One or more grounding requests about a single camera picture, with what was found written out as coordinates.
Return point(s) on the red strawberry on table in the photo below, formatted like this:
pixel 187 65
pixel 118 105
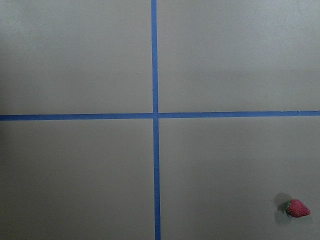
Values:
pixel 296 209

